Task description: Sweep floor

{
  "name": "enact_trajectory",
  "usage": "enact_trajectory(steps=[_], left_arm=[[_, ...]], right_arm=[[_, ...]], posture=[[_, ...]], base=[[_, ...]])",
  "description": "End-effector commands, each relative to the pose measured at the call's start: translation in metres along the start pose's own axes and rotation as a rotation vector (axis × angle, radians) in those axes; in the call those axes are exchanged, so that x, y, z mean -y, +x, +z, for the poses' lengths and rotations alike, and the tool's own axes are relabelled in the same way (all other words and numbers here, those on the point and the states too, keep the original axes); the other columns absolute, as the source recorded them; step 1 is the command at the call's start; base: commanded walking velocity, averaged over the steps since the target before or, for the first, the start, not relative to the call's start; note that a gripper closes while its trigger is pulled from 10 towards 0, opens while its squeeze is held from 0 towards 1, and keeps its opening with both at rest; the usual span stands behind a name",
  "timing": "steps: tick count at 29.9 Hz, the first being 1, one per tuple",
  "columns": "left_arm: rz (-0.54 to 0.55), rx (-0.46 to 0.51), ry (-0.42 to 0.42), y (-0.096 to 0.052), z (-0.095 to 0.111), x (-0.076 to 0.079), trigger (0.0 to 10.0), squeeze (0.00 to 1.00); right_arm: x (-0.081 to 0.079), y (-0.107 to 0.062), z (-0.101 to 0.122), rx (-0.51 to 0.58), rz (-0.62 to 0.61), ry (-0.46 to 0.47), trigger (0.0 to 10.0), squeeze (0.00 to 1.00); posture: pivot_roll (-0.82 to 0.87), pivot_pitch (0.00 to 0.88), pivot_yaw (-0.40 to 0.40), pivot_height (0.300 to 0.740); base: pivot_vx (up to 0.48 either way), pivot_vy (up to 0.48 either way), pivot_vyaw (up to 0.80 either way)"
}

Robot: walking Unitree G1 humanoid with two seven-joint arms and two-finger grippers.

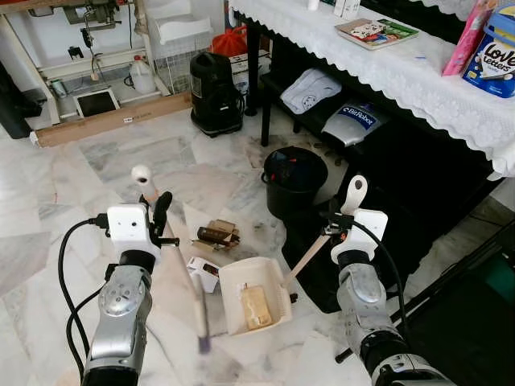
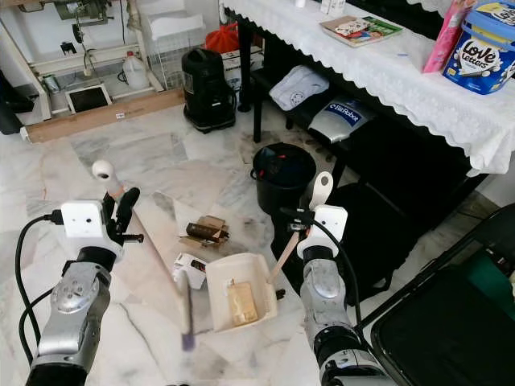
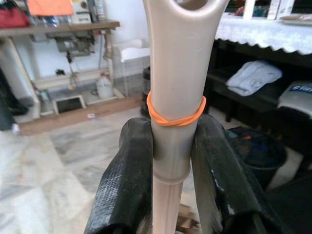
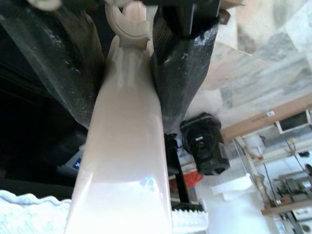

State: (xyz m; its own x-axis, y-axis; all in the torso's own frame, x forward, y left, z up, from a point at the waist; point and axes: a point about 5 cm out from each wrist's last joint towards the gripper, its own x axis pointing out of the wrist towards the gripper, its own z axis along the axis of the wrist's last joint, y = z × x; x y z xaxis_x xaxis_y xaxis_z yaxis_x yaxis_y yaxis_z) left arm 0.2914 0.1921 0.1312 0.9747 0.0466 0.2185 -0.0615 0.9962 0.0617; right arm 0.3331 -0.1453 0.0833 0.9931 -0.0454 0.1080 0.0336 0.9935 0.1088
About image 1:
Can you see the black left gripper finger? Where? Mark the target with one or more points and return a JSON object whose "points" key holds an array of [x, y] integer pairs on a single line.
{"points": [[162, 211]]}

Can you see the beige broom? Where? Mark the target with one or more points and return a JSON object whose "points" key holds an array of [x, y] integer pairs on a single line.
{"points": [[187, 269]]}

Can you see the black round waste bin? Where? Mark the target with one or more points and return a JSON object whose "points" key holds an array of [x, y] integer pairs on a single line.
{"points": [[294, 197]]}

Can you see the small white box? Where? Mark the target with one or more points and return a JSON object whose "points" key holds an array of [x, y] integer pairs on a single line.
{"points": [[203, 273]]}

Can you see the brown crumpled carton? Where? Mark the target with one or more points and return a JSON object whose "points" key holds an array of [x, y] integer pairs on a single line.
{"points": [[217, 235]]}

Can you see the large black case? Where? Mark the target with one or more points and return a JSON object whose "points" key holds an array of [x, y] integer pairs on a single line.
{"points": [[402, 185]]}

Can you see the grey BitRobot bag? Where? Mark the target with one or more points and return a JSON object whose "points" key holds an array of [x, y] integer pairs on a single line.
{"points": [[356, 125]]}

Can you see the long brown cardboard box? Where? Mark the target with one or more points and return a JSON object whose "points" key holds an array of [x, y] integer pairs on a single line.
{"points": [[113, 119]]}

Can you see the yellow packet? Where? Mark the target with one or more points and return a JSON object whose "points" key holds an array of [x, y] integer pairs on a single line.
{"points": [[256, 307]]}

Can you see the black vacuum cleaner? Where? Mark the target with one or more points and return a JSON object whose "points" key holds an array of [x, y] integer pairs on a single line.
{"points": [[216, 96]]}

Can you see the white framed tablet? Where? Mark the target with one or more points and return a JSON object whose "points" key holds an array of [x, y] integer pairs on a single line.
{"points": [[96, 103]]}

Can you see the white folded bag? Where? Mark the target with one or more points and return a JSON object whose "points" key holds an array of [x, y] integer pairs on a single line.
{"points": [[311, 90]]}

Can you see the clear plastic jug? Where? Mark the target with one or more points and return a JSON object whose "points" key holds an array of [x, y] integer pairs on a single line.
{"points": [[142, 79]]}

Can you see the table with white lace cloth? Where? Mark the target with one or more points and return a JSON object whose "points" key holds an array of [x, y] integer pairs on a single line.
{"points": [[418, 88]]}

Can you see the red plastic bag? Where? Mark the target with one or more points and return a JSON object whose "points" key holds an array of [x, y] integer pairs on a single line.
{"points": [[231, 43]]}

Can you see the colourful picture book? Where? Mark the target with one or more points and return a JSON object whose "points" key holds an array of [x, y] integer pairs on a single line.
{"points": [[376, 34]]}

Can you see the blue Love Letters tin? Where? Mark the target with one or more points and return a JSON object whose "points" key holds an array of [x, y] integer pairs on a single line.
{"points": [[492, 60]]}

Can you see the pink package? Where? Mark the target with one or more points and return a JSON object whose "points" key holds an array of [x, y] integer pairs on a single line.
{"points": [[468, 40]]}

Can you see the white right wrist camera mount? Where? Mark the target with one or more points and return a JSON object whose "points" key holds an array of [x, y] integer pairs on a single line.
{"points": [[362, 237]]}

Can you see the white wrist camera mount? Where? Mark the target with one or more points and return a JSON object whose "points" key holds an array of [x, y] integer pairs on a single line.
{"points": [[129, 227], [362, 237]]}

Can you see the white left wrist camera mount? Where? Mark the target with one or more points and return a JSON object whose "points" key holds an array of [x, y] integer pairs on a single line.
{"points": [[129, 227]]}

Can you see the white shelving frame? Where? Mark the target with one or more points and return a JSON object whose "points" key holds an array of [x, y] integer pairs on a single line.
{"points": [[88, 64]]}

